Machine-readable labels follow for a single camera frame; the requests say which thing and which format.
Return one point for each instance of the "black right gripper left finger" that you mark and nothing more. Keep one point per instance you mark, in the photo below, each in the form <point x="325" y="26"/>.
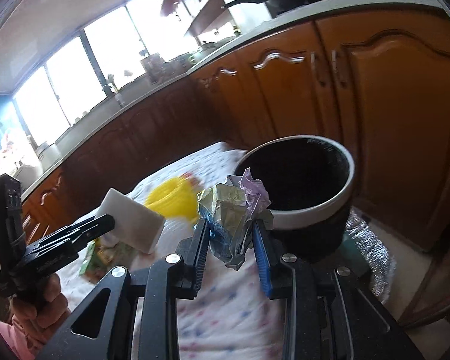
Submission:
<point x="193" y="252"/>

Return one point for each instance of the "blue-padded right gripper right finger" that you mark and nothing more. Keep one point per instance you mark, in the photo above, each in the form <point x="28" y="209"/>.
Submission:
<point x="268" y="263"/>

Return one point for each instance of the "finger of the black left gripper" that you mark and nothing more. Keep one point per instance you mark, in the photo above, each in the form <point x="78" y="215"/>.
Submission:
<point x="80" y="234"/>

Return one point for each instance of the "paper wrapper ball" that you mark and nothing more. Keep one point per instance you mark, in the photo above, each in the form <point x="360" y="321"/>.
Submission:
<point x="230" y="209"/>

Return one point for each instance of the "white sponge block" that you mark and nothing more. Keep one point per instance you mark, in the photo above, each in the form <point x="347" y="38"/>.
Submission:
<point x="135" y="224"/>

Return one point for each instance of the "wooden lower kitchen cabinets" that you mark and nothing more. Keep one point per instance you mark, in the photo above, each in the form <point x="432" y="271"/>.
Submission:
<point x="377" y="81"/>

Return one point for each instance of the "left hand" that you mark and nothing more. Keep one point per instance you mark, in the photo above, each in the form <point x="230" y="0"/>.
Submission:
<point x="34" y="327"/>

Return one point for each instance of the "white floral tablecloth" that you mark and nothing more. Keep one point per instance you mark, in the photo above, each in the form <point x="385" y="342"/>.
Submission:
<point x="231" y="318"/>

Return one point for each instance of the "black bin with white rim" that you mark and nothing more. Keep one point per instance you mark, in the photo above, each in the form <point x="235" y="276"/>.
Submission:
<point x="309" y="180"/>

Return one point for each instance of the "chrome sink faucet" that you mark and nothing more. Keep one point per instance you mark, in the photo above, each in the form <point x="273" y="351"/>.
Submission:
<point x="112" y="92"/>

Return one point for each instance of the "knife block with utensils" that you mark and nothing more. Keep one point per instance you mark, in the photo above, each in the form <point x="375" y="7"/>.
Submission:
<point x="153" y="65"/>

